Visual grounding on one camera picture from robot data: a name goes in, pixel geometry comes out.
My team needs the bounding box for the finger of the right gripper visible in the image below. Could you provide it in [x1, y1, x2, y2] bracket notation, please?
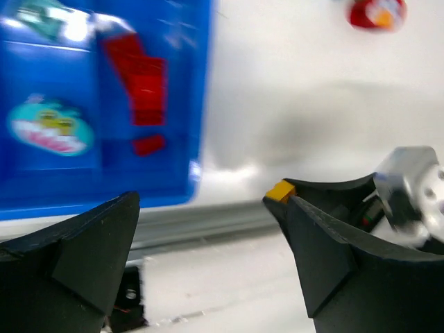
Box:
[262, 174, 384, 236]

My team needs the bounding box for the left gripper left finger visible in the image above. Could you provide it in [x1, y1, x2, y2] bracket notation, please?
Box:
[1, 192, 140, 333]

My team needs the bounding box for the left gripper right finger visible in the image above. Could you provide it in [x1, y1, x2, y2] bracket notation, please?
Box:
[287, 197, 443, 332]

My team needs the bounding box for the small orange lego plate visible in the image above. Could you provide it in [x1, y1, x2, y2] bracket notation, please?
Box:
[266, 180, 296, 204]

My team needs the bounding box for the red flower print lego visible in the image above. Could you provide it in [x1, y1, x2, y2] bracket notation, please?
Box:
[348, 0, 407, 32]

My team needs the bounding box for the red square lego brick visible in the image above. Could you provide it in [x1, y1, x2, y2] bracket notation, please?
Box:
[103, 33, 167, 126]

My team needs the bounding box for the teal green number lego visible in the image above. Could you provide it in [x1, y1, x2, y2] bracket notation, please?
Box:
[15, 1, 92, 42]

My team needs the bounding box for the blue compartment tray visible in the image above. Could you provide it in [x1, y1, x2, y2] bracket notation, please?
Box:
[1, 1, 214, 220]

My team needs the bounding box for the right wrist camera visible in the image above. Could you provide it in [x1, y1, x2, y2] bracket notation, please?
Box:
[373, 146, 443, 243]

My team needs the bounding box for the aluminium rail frame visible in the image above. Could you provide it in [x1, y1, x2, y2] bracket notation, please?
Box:
[131, 201, 276, 250]

